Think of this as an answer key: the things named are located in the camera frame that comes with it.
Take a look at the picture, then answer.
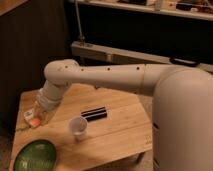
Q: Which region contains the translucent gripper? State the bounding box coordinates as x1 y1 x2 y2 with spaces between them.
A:
29 101 54 126

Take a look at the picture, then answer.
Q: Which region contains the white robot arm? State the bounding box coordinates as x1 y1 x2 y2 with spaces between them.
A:
33 60 213 171

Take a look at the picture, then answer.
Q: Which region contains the white toothpaste tube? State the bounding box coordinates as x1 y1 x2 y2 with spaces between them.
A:
24 110 34 121

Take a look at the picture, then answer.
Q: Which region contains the clear plastic cup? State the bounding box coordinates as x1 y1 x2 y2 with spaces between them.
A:
68 116 88 141

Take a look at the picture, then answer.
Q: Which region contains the wooden table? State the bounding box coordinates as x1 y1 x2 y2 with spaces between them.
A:
12 84 152 171

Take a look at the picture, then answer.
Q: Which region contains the black rectangular case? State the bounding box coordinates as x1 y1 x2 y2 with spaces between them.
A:
81 107 107 122

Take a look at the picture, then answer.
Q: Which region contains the grey metal beam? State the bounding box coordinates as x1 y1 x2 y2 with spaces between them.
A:
70 40 213 74

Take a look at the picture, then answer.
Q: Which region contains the metal pole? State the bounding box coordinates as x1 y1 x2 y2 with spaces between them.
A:
74 0 84 43

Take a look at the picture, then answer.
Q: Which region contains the cluttered shelf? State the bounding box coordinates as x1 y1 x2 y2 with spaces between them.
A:
68 0 213 21

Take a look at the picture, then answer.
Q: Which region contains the black handle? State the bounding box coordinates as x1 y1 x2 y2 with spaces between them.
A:
169 57 200 67

